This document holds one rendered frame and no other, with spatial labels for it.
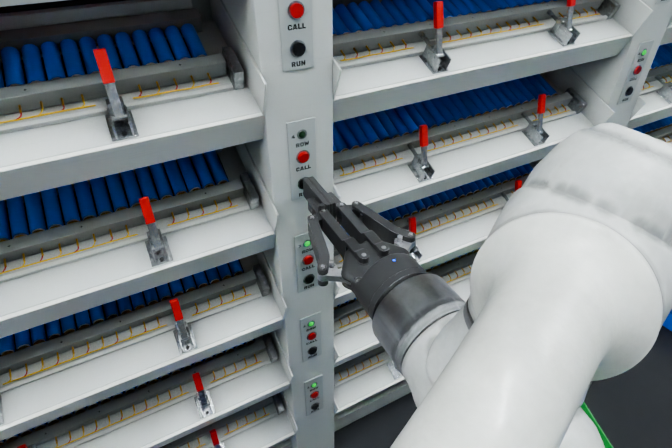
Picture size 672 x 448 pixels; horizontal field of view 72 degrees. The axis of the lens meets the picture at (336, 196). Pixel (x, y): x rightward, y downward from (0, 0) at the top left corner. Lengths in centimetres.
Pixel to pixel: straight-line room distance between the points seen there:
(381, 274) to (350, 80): 29
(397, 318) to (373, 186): 36
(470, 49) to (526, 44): 11
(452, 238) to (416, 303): 55
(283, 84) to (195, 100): 11
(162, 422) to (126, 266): 38
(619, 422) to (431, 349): 114
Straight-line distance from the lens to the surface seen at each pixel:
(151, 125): 58
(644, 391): 161
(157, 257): 68
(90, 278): 68
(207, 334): 81
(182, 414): 97
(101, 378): 82
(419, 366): 42
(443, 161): 84
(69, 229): 70
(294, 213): 68
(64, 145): 58
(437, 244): 96
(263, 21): 55
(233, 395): 97
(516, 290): 25
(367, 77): 67
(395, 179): 78
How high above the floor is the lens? 117
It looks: 36 degrees down
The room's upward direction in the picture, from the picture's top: straight up
